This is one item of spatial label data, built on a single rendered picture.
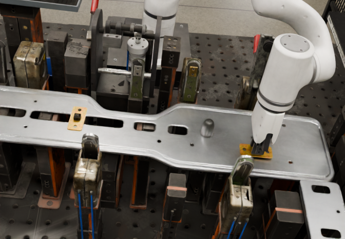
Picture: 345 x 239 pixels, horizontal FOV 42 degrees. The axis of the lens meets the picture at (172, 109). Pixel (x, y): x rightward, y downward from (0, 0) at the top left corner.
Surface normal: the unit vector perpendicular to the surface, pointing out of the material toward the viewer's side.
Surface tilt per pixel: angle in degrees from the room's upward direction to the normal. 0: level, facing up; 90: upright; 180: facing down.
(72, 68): 90
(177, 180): 0
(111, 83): 0
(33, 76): 90
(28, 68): 90
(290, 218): 0
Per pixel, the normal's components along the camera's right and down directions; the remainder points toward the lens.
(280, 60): -0.67, 0.47
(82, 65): -0.05, 0.70
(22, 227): 0.11, -0.71
